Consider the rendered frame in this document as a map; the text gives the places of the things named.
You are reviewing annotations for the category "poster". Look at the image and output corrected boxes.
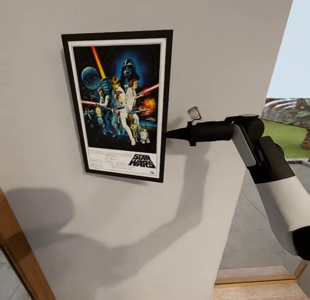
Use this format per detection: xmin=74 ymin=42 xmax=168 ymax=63
xmin=61 ymin=30 xmax=173 ymax=183

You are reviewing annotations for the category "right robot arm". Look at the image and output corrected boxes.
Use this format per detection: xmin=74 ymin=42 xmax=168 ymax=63
xmin=163 ymin=106 xmax=310 ymax=266

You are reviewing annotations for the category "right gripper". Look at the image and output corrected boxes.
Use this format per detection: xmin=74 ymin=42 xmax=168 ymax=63
xmin=163 ymin=121 xmax=220 ymax=146

